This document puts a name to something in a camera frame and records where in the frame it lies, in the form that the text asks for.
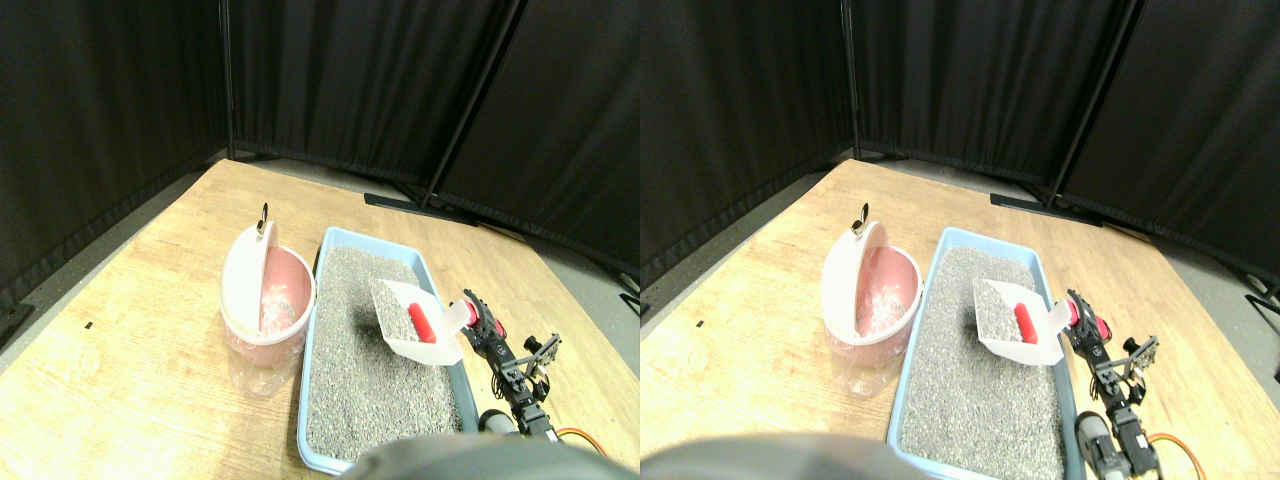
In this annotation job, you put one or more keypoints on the red lump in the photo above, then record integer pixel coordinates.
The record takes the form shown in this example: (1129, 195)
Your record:
(422, 324)
(1026, 323)

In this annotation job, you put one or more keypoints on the blue litter tray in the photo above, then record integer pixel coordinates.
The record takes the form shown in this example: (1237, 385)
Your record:
(370, 400)
(970, 400)

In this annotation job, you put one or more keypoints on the black curtain stand foot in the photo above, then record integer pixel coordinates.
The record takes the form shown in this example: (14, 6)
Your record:
(420, 210)
(630, 290)
(1265, 300)
(1045, 210)
(15, 322)

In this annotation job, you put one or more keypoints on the white bin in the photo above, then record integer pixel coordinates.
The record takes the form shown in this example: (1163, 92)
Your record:
(850, 290)
(250, 290)

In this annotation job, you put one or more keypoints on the black bracket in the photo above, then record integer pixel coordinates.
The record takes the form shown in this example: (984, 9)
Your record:
(545, 352)
(1142, 355)

